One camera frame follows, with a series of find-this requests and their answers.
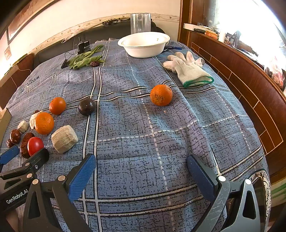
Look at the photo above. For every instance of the white bowl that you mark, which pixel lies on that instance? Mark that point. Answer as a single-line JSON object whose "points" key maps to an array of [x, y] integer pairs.
{"points": [[143, 48]]}

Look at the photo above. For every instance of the large wrinkled red date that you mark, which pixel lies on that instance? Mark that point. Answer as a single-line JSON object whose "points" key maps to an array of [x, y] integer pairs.
{"points": [[24, 145]]}

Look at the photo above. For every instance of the white knit glove green cuff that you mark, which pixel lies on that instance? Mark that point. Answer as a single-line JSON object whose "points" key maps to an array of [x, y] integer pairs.
{"points": [[194, 71]]}

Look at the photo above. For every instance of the cardboard box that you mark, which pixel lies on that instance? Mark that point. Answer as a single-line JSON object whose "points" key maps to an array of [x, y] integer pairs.
{"points": [[5, 120]]}

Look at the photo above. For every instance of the blue pen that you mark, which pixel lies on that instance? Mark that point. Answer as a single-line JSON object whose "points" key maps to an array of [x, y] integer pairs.
{"points": [[173, 47]]}

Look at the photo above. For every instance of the blue plaid bed sheet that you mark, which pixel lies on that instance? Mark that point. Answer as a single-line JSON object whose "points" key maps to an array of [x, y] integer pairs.
{"points": [[138, 133]]}

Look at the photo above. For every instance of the small white cut chunk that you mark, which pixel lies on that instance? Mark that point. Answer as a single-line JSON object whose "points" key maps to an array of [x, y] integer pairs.
{"points": [[22, 126]]}

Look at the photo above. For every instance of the white flat box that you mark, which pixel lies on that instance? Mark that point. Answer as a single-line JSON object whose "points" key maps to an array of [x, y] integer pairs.
{"points": [[191, 26]]}

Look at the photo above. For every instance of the medium white cut chunk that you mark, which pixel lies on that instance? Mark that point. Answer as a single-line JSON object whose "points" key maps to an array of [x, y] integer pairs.
{"points": [[32, 121]]}

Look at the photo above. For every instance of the green leaves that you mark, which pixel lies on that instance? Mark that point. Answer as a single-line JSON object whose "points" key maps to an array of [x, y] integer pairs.
{"points": [[86, 59]]}

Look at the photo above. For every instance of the framed wall picture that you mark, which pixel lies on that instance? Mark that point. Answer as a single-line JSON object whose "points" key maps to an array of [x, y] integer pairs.
{"points": [[22, 20]]}

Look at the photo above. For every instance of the small orange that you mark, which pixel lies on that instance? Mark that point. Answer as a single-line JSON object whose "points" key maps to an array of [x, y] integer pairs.
{"points": [[57, 106]]}

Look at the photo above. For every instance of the brown armchair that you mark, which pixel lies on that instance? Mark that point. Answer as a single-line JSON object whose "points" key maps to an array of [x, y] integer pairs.
{"points": [[13, 75]]}

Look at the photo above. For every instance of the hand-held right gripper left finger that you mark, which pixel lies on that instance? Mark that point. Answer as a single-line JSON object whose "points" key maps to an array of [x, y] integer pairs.
{"points": [[82, 176]]}

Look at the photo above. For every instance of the dark purple passion fruit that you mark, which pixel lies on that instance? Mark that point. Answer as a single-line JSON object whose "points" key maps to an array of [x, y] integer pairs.
{"points": [[86, 106]]}

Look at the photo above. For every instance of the large orange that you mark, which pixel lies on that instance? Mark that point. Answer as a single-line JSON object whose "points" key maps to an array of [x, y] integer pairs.
{"points": [[161, 95]]}

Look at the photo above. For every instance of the clear plastic container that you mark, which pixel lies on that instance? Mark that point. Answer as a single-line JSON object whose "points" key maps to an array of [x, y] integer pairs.
{"points": [[140, 23]]}

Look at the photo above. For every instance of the red tomato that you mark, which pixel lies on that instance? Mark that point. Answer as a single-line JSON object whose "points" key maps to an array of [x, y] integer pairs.
{"points": [[35, 145]]}

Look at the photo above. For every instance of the wooden door frame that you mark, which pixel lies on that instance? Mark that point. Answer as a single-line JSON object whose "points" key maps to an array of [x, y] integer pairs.
{"points": [[196, 11]]}

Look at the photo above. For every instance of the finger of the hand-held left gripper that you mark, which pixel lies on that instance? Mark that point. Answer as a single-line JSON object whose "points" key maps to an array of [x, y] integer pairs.
{"points": [[9, 154], [39, 157]]}

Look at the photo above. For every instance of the wooden bed headboard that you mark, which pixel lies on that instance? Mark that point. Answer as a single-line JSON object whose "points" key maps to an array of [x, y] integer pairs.
{"points": [[245, 73]]}

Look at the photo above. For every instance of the medium orange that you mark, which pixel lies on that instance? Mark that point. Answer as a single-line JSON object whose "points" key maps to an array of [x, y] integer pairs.
{"points": [[44, 123]]}

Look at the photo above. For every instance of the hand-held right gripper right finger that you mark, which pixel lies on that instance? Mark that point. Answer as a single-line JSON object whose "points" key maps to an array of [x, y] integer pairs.
{"points": [[201, 178]]}

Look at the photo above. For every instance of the large white cut chunk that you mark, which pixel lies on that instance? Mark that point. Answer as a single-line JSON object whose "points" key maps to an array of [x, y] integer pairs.
{"points": [[64, 138]]}

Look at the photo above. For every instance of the glossy red date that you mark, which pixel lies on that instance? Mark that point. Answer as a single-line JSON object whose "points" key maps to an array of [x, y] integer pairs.
{"points": [[15, 136]]}

